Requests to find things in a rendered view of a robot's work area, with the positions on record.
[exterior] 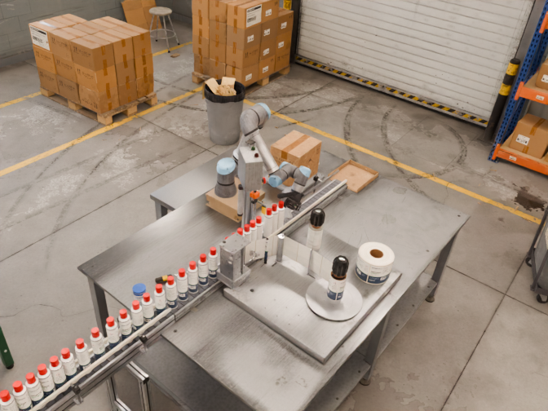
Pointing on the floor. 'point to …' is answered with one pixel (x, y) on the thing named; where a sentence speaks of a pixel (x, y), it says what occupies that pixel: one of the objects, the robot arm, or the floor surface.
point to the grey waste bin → (224, 121)
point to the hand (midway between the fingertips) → (281, 218)
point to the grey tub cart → (540, 261)
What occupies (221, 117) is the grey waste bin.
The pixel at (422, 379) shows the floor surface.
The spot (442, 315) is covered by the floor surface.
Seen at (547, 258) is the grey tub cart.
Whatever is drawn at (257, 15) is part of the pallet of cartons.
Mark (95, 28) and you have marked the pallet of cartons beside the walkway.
